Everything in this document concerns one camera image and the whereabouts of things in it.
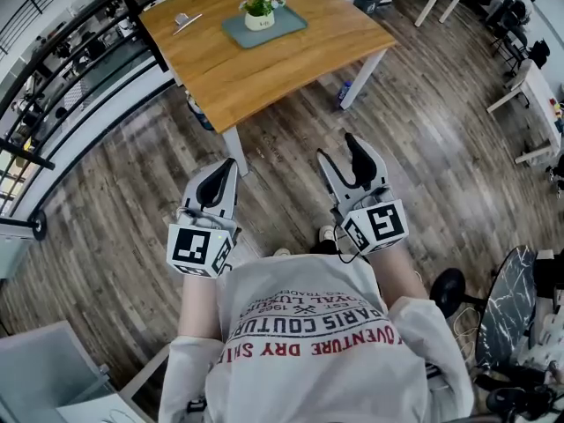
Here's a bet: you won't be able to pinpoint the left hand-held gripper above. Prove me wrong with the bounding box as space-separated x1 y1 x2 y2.
166 158 241 279

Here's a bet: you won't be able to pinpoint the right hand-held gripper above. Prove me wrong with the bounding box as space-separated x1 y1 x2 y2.
316 131 411 256

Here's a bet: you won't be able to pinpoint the teal rectangular mat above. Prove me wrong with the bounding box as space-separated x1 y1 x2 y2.
220 5 308 50

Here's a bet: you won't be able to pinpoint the potted white flower plant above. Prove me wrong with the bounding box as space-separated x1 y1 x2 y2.
239 0 286 33

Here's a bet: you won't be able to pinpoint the person's right forearm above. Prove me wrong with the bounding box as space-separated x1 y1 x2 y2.
367 247 431 308

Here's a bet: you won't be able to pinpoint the person's left forearm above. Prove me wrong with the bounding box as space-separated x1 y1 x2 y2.
177 274 222 339

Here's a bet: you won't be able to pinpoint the white table leg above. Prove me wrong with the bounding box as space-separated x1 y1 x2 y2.
338 48 389 110
222 128 251 178

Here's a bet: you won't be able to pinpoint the person's black trousers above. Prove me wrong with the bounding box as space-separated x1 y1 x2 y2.
309 238 343 257

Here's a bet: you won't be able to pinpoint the black round stool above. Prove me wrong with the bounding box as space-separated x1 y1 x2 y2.
429 267 486 319

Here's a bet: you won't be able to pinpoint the large metal clip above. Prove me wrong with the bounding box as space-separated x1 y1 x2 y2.
171 12 204 37

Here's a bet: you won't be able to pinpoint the black coat rack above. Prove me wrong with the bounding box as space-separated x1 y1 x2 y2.
0 209 48 242

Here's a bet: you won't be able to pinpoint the person's white printed shirt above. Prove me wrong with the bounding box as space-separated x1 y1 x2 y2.
157 253 475 423

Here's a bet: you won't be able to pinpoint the grey box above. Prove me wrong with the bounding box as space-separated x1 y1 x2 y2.
0 231 34 279

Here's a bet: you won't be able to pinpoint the black marble round table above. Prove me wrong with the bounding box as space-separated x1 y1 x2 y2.
474 244 538 369

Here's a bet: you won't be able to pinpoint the black office chair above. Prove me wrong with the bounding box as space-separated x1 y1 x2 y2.
486 0 537 57

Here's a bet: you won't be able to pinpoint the white cabinet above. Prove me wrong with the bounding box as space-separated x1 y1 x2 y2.
0 322 171 423

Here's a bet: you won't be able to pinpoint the black equipment pile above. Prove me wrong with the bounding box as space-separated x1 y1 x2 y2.
473 367 564 423

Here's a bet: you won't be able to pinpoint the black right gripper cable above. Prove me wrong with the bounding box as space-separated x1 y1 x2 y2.
332 226 363 264

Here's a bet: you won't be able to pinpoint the white floor cable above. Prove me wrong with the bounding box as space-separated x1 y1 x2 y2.
453 305 482 361

